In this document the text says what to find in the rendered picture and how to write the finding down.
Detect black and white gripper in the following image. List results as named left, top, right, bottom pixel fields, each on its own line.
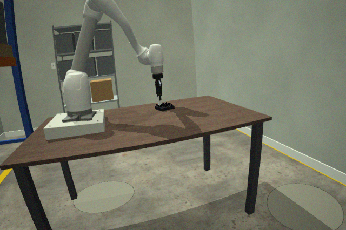
left=152, top=73, right=163, bottom=105

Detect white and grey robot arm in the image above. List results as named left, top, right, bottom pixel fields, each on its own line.
left=62, top=0, right=163, bottom=123

